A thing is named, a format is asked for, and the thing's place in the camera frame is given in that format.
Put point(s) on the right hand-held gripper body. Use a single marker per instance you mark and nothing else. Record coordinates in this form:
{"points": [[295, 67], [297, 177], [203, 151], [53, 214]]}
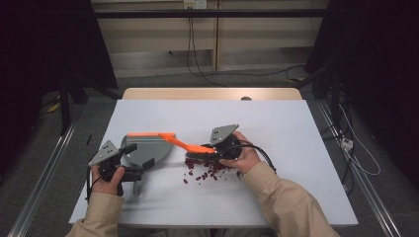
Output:
{"points": [[224, 133]]}

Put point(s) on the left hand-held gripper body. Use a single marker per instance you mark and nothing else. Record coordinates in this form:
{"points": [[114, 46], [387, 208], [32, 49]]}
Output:
{"points": [[104, 154]]}

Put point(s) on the grey dustpan with orange edge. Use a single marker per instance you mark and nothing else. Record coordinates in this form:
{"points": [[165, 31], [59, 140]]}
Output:
{"points": [[145, 151]]}

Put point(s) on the red beans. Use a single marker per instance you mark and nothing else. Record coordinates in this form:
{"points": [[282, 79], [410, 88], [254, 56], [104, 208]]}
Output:
{"points": [[204, 168]]}

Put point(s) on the orange brush with grey bristles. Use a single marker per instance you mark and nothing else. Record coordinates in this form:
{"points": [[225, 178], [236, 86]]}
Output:
{"points": [[184, 144]]}

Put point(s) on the person's right hand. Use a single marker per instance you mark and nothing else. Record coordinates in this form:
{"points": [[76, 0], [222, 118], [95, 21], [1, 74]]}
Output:
{"points": [[248, 158]]}

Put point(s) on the person's left hand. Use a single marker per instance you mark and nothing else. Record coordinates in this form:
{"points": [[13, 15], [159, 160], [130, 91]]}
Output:
{"points": [[105, 186]]}

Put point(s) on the small black stick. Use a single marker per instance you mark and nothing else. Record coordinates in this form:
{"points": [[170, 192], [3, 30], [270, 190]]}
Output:
{"points": [[88, 140]]}

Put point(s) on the white table board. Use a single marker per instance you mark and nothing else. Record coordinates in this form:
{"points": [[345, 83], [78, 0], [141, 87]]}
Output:
{"points": [[214, 113]]}

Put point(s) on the grey table grommet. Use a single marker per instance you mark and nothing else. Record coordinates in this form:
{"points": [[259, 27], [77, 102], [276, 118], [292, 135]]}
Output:
{"points": [[246, 98]]}

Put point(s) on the wooden table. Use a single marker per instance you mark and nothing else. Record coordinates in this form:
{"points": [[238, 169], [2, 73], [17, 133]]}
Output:
{"points": [[197, 94]]}

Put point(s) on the black metal stand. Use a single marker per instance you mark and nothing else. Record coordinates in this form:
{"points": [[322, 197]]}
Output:
{"points": [[334, 95], [65, 105]]}

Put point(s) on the black horizontal bar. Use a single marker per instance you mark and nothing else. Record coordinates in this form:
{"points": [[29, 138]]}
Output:
{"points": [[210, 13]]}

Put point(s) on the white power strip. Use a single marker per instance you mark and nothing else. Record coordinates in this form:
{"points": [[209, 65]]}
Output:
{"points": [[347, 143]]}

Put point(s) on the black curtain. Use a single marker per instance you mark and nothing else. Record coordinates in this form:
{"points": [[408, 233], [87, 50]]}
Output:
{"points": [[378, 65], [39, 49]]}

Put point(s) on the aluminium floor rail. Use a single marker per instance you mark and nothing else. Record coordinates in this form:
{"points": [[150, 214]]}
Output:
{"points": [[365, 187], [39, 187]]}

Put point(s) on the white wall socket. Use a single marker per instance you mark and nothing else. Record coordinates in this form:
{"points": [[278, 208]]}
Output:
{"points": [[195, 4]]}

